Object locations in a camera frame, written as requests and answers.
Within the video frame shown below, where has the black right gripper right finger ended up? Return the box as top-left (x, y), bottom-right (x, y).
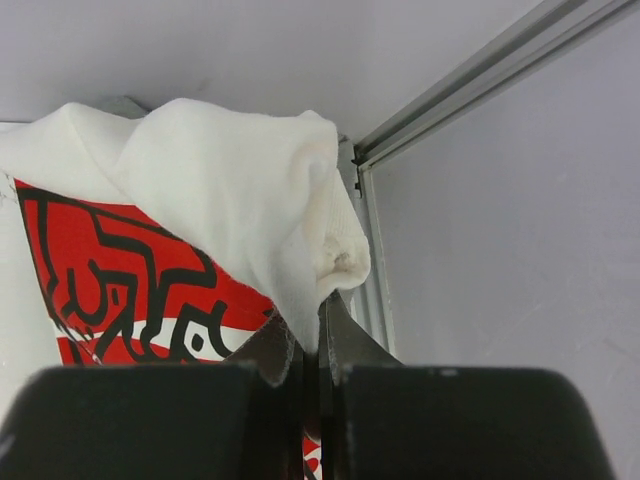
top-left (319, 293), bottom-right (614, 479)

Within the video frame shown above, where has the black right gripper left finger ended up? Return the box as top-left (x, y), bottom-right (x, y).
top-left (1, 317), bottom-right (303, 479)

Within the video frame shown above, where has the white red printed t shirt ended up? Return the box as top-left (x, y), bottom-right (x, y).
top-left (0, 97), bottom-right (372, 480)

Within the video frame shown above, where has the aluminium frame post right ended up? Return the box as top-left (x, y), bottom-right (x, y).
top-left (354, 0), bottom-right (639, 354)

